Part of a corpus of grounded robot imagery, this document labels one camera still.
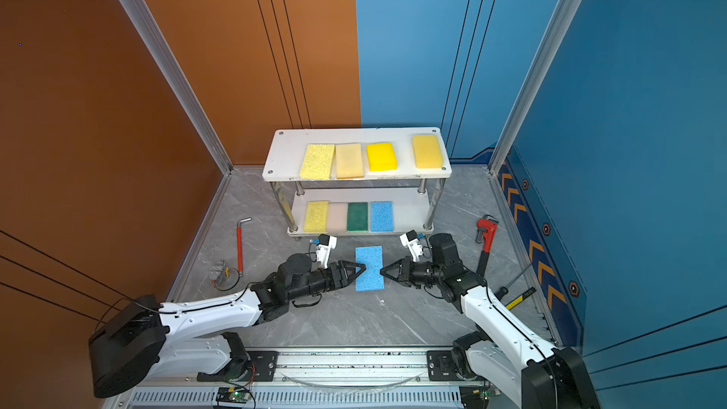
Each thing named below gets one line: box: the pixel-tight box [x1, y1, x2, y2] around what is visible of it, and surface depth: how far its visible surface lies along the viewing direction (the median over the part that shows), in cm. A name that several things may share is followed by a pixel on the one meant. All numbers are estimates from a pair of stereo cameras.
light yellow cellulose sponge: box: [299, 143, 336, 180], surface depth 74 cm
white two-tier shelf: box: [262, 126, 453, 238], surface depth 82 cm
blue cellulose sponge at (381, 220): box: [370, 200, 394, 233], surface depth 98 cm
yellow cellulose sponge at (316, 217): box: [303, 200, 330, 233], surface depth 96 cm
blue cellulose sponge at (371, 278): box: [354, 245, 386, 293], surface depth 77 cm
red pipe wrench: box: [475, 213, 499, 277], surface depth 99 cm
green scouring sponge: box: [347, 201, 369, 232], surface depth 96 cm
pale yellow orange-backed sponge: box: [335, 142, 364, 179], surface depth 74 cm
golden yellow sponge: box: [412, 134, 444, 169], surface depth 76 cm
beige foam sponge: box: [327, 202, 349, 233], surface depth 97 cm
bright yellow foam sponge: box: [366, 142, 399, 173], surface depth 75 cm
